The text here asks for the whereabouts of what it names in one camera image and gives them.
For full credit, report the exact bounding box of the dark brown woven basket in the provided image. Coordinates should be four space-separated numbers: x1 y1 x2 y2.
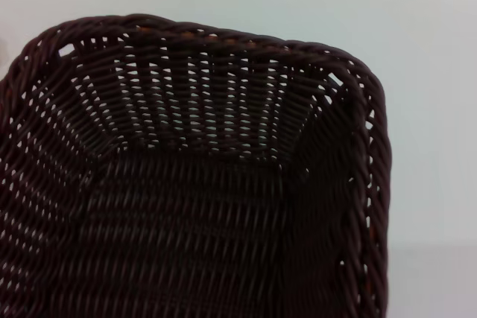
0 13 393 318

